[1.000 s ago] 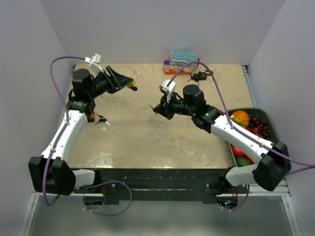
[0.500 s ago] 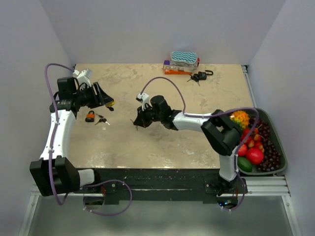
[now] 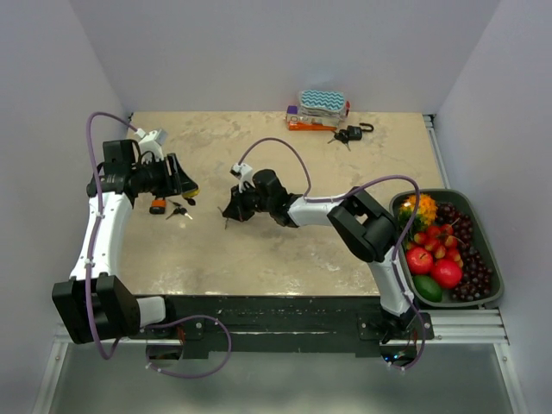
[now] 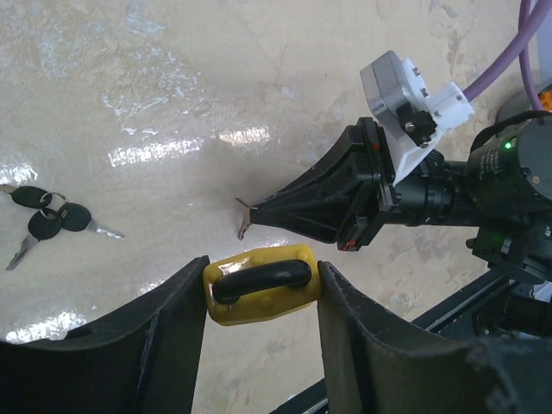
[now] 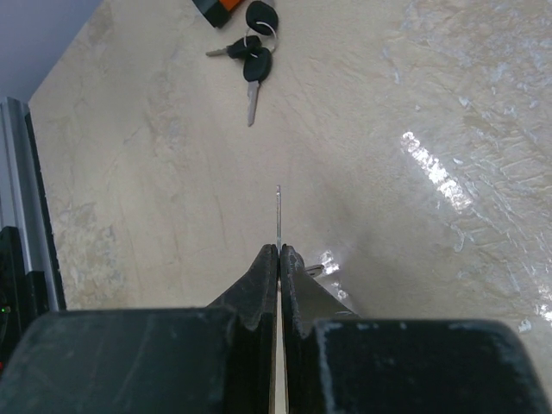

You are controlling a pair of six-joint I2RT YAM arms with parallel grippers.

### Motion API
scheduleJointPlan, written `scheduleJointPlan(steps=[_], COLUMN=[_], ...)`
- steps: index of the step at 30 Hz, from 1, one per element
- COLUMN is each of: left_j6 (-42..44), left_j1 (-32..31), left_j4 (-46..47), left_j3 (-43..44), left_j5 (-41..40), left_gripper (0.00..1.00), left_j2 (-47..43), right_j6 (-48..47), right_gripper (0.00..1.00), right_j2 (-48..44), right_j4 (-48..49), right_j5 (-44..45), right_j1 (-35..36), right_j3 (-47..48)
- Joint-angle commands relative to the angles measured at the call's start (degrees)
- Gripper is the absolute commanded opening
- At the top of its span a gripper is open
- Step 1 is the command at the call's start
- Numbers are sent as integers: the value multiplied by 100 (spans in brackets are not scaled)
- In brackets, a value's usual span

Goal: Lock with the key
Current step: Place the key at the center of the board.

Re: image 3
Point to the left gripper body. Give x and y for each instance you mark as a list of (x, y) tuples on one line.
[(172, 182)]

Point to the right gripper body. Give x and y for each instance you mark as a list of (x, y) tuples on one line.
[(248, 202)]

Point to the silver yellow padlock keys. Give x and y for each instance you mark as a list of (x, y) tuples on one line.
[(223, 214)]

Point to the yellow padlock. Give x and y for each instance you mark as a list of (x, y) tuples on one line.
[(189, 196)]

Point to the orange padlock keys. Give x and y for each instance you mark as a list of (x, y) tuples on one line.
[(178, 210)]

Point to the black padlock with keys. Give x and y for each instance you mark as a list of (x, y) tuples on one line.
[(352, 133)]

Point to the orange padlock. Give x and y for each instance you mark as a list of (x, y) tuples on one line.
[(158, 206)]

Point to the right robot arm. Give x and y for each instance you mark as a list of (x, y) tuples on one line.
[(367, 229)]

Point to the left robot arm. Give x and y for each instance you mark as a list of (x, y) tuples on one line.
[(94, 304)]

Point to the orange box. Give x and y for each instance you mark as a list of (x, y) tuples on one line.
[(298, 122)]

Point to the blue zigzag sponge pack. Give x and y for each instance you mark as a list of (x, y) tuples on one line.
[(323, 103)]

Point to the green plastic leaves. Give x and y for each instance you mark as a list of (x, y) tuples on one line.
[(418, 224)]

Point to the orange spiky fruit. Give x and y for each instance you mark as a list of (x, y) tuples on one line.
[(426, 210)]

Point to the red apple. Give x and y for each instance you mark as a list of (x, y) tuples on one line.
[(446, 273), (419, 261)]

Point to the green mango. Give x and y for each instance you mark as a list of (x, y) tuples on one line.
[(428, 288)]

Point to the grey fruit tray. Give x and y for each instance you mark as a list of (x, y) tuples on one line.
[(429, 240)]

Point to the dark grapes bunch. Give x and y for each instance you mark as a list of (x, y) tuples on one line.
[(457, 236)]

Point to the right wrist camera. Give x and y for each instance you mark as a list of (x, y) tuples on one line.
[(244, 173)]

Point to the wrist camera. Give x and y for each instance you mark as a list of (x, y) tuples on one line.
[(150, 144), (244, 173)]

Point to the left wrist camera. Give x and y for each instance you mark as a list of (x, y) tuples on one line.
[(150, 144)]

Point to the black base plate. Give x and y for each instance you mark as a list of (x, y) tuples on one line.
[(198, 325)]

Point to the aluminium rail frame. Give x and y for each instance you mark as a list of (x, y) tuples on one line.
[(473, 327)]

